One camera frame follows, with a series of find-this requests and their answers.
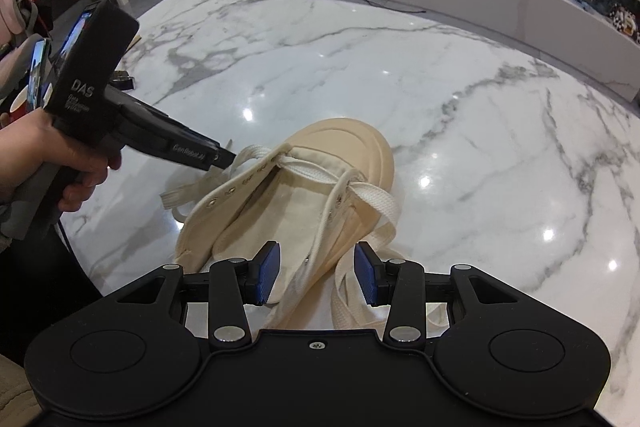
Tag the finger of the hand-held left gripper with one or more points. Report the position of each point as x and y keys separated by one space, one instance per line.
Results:
x=224 y=159

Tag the person's left hand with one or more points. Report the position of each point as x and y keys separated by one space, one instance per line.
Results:
x=30 y=147

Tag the beige cloth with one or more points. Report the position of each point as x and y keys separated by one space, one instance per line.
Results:
x=17 y=392

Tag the smartphone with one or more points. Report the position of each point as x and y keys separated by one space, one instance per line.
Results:
x=39 y=74

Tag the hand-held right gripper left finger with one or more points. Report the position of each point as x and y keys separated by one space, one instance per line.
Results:
x=270 y=274

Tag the person's dark clothing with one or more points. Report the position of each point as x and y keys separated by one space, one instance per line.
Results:
x=40 y=297

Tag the pile of clothes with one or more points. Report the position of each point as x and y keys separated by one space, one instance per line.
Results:
x=12 y=12

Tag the wrist watch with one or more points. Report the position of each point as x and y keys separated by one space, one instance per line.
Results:
x=122 y=80

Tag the white shoelace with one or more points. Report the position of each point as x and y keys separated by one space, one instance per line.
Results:
x=372 y=202

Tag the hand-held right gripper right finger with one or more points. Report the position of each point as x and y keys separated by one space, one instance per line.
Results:
x=363 y=274

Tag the black white toy figures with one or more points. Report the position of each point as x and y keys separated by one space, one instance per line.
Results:
x=625 y=22

